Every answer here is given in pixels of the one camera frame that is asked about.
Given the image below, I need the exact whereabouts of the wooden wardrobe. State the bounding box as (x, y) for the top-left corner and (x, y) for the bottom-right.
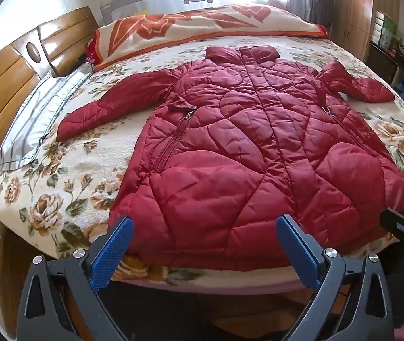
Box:
(333, 0), (375, 62)

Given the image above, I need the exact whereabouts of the red quilted puffer jacket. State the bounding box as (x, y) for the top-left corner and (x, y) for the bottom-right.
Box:
(56, 45), (404, 269)

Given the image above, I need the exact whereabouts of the cream floral bed blanket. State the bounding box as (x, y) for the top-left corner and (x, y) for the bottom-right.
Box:
(0, 36), (404, 286)

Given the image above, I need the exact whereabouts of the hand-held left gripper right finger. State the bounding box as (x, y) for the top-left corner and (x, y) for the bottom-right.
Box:
(276, 214), (404, 341)

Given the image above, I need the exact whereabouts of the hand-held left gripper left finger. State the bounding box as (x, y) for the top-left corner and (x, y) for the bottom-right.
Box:
(16, 215), (135, 341)

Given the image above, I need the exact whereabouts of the grey striped pillow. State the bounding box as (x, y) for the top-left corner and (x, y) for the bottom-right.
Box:
(0, 62), (94, 174)

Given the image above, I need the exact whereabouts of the dark cluttered shelf unit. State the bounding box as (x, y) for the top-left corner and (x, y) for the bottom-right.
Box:
(369, 7), (404, 125)

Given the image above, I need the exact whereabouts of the orange and cream folded blanket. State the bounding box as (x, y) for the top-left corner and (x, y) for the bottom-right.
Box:
(85, 3), (330, 73)

